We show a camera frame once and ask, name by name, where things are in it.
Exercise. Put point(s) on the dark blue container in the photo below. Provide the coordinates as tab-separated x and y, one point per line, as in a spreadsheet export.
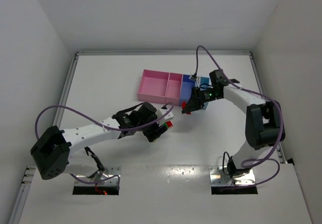
186	87

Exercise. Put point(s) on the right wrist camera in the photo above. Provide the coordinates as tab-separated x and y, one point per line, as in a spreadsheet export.
196	79

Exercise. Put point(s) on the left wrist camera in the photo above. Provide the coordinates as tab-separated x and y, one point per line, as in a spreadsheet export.
164	115

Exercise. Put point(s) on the pink large container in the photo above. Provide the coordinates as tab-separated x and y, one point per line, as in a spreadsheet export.
153	86

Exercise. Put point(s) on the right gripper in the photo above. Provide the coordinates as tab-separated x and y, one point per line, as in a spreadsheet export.
195	100

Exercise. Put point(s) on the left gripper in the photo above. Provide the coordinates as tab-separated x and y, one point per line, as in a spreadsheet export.
156	133

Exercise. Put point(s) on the metal base plate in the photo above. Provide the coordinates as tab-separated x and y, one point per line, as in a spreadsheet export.
110	177
219	179

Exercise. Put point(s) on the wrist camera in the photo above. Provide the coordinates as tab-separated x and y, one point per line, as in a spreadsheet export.
196	79
164	115

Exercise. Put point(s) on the pink small container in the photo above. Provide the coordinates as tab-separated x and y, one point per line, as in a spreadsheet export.
173	88

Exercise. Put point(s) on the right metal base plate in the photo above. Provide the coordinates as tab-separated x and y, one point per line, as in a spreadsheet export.
219	179

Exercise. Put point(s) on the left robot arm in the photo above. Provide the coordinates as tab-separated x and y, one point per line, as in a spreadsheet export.
60	151

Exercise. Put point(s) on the light blue container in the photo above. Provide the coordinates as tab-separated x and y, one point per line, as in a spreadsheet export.
204	83

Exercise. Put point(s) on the red lego brick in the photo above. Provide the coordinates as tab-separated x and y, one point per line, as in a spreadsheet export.
183	105

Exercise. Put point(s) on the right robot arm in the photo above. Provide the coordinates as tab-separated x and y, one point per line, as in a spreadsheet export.
264	127

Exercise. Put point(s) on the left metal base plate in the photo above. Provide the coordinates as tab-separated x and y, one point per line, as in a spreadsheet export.
110	177

